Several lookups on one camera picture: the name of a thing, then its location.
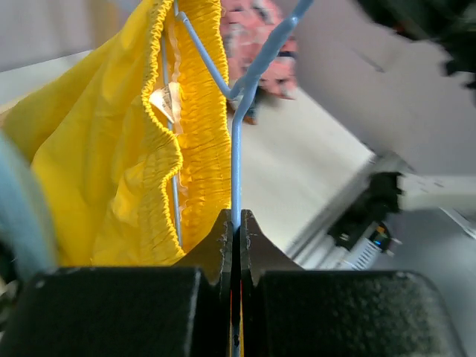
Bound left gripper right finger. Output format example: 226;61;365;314
240;210;465;356

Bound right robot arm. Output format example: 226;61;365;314
296;1;475;212

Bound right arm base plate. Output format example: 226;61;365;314
327;172;402;251

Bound light blue shorts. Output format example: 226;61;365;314
1;135;57;281

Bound yellow shorts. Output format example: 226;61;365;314
3;1;231;266

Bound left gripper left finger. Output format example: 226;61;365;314
1;210;233;356

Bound pink patterned shorts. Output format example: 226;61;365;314
219;0;300;126

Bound aluminium mounting rail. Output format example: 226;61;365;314
286;152;475;270

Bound blue hanger of yellow shorts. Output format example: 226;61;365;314
173;0;313;242

